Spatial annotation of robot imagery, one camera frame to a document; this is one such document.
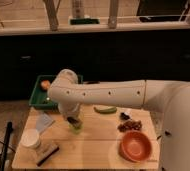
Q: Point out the green plastic tray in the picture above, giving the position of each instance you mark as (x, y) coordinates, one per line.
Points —
(39, 99)

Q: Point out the white paper cup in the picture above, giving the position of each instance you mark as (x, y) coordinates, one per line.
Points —
(30, 138)

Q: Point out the metal cup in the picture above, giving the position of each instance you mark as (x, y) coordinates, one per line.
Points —
(73, 121)

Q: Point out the green plastic cup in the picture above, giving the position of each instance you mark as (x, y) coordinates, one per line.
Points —
(75, 128)

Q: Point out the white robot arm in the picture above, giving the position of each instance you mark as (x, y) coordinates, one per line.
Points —
(168, 97)

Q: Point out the blue cloth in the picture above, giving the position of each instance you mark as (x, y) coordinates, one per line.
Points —
(43, 122)

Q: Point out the wooden block brush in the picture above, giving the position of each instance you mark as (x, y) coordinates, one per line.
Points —
(43, 152)

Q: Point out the orange plastic bowl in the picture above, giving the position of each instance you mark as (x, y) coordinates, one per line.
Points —
(135, 146)

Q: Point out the black pole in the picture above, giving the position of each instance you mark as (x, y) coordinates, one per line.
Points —
(3, 155)

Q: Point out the green base stand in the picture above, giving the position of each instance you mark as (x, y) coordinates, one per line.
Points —
(84, 21)

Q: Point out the green cucumber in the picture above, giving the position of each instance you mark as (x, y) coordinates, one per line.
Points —
(110, 110)

